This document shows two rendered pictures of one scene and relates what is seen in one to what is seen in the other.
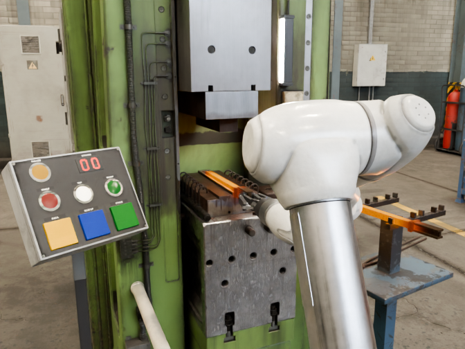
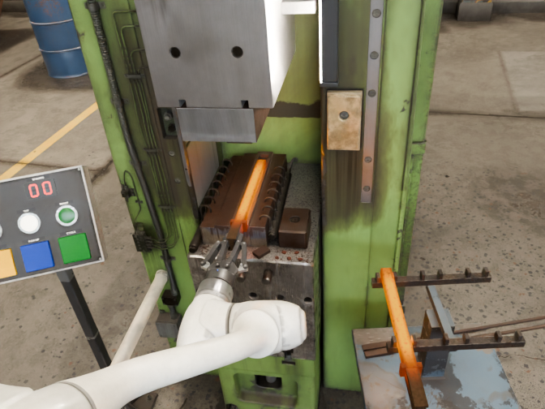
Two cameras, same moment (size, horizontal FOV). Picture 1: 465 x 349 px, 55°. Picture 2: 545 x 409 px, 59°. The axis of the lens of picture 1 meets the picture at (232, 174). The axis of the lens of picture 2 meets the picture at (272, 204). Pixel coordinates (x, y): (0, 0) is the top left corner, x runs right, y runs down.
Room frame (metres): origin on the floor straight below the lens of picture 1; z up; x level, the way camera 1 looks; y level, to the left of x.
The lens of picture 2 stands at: (0.72, -0.73, 1.87)
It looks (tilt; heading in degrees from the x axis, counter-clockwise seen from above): 36 degrees down; 34
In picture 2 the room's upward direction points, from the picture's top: 5 degrees counter-clockwise
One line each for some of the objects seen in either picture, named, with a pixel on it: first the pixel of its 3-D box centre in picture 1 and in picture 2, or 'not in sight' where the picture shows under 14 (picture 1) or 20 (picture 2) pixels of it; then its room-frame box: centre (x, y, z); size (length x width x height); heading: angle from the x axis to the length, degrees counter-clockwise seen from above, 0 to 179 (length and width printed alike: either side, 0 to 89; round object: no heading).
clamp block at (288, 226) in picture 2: (268, 197); (295, 227); (1.70, -0.15, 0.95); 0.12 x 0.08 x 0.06; 22
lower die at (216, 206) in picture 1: (214, 190); (247, 194); (1.77, 0.08, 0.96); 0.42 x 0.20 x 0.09; 22
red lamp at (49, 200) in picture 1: (49, 201); not in sight; (1.16, 0.50, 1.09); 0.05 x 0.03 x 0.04; 112
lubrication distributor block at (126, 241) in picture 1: (128, 246); (143, 241); (1.55, 0.39, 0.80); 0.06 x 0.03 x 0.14; 112
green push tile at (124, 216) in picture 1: (124, 217); (75, 247); (1.28, 0.33, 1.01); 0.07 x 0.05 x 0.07; 137
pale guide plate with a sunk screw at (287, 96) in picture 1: (292, 112); (344, 121); (1.81, -0.25, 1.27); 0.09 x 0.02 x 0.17; 112
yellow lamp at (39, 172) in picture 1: (39, 172); not in sight; (1.19, 0.53, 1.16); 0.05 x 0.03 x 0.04; 112
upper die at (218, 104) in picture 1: (212, 102); (235, 92); (1.77, 0.08, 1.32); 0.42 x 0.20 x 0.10; 22
